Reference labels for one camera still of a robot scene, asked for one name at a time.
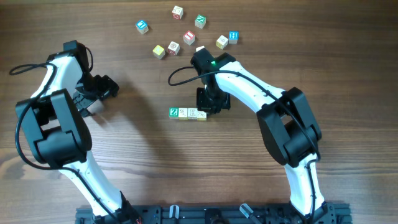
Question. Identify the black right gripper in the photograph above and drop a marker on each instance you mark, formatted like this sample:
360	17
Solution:
203	106

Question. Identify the blue letter wooden block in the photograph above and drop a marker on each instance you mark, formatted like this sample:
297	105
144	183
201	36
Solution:
142	26

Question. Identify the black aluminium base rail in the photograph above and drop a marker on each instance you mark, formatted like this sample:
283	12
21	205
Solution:
336	213

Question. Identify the yellow edged K block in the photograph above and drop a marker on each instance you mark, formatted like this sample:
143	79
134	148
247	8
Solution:
201	116

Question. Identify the plain white wooden block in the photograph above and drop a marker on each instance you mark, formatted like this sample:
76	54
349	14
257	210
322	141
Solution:
199	48

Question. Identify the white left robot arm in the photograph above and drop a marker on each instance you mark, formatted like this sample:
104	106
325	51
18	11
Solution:
51	133

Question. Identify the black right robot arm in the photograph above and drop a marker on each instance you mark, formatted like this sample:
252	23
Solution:
288	127

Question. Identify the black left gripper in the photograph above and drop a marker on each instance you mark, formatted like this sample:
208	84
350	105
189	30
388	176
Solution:
109	88

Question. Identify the blue edged K block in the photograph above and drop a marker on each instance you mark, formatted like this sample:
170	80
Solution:
192	113

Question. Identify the yellow edged picture block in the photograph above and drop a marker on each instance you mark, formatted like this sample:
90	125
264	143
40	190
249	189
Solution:
222	42

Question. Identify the yellow edged plain block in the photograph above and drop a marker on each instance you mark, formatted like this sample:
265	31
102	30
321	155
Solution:
183	113

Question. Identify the green N wooden block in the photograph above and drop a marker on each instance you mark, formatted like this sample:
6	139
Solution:
200	21

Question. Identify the red X wooden block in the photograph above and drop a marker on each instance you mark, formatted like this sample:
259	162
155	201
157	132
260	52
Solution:
177	12

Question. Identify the yellow top wooden block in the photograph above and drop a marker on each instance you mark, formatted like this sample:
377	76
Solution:
159	52

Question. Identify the red edged picture block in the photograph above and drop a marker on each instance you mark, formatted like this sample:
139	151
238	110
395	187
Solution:
173	48

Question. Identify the red I wooden block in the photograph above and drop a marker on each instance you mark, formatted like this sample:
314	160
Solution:
189	37

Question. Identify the green Z wooden block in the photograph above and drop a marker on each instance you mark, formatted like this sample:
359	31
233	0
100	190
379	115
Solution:
173	113

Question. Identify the blue H wooden block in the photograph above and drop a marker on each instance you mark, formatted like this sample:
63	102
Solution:
233	37

